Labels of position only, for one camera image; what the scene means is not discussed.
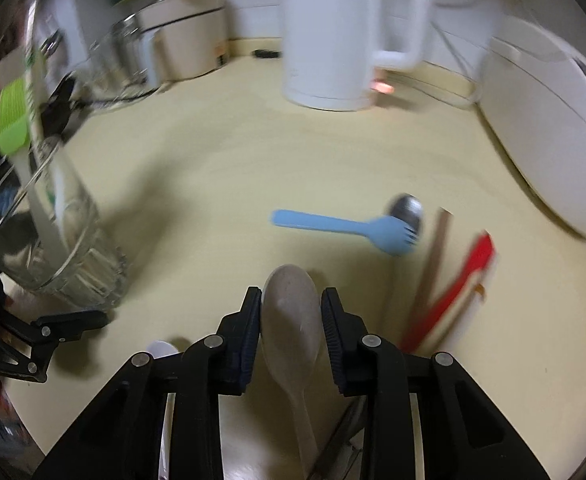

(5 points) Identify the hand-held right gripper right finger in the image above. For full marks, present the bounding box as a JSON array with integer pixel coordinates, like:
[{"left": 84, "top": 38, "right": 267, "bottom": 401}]
[{"left": 320, "top": 287, "right": 551, "bottom": 480}]

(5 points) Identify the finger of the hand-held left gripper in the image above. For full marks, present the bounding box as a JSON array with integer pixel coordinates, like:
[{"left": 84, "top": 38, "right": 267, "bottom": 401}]
[
  {"left": 0, "top": 337, "right": 56, "bottom": 385},
  {"left": 32, "top": 309, "right": 110, "bottom": 345}
]

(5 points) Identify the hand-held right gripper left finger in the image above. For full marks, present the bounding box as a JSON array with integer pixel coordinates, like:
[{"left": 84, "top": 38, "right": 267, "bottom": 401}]
[{"left": 33, "top": 286, "right": 264, "bottom": 480}]

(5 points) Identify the speckled beige spoon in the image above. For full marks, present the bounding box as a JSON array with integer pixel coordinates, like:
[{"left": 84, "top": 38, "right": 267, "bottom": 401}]
[{"left": 260, "top": 264, "right": 324, "bottom": 480}]

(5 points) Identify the clear drinking glass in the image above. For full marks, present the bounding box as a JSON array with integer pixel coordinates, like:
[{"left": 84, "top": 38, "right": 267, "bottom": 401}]
[{"left": 0, "top": 137, "right": 130, "bottom": 311}]

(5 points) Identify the blue plastic spork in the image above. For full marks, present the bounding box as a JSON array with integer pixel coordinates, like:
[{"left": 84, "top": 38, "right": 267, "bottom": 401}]
[{"left": 271, "top": 209, "right": 420, "bottom": 257}]

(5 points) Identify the banded white chopsticks pair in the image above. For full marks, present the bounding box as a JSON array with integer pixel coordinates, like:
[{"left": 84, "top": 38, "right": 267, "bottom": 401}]
[{"left": 435, "top": 255, "right": 498, "bottom": 356}]

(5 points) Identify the red spatula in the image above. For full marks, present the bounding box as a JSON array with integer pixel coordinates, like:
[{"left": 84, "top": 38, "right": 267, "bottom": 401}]
[{"left": 398, "top": 230, "right": 497, "bottom": 353}]

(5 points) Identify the metal spoon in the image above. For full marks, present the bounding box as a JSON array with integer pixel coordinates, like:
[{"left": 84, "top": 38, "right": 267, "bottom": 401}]
[{"left": 315, "top": 194, "right": 424, "bottom": 480}]

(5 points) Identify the green silicone brush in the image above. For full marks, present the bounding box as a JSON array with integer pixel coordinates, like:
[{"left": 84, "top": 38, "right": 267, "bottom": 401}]
[{"left": 0, "top": 77, "right": 68, "bottom": 261}]

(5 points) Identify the flat wooden stick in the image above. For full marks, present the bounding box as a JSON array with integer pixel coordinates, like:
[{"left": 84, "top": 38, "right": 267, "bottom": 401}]
[{"left": 405, "top": 209, "right": 454, "bottom": 353}]

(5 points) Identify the clear glass jar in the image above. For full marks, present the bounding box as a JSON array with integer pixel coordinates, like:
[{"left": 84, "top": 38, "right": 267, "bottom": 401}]
[{"left": 90, "top": 12, "right": 161, "bottom": 95}]

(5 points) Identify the beige electric cooking pot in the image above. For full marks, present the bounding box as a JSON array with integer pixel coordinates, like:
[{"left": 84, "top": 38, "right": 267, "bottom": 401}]
[{"left": 135, "top": 0, "right": 230, "bottom": 82}]

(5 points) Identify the white rice cooker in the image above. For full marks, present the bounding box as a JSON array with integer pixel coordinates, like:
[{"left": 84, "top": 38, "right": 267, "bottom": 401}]
[{"left": 477, "top": 14, "right": 586, "bottom": 241}]

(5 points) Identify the white electric kettle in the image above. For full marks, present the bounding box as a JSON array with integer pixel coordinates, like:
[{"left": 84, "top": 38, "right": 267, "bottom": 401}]
[{"left": 277, "top": 0, "right": 436, "bottom": 112}]

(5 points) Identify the black appliance cable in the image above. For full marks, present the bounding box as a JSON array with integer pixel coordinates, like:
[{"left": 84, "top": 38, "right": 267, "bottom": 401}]
[{"left": 70, "top": 85, "right": 166, "bottom": 113}]

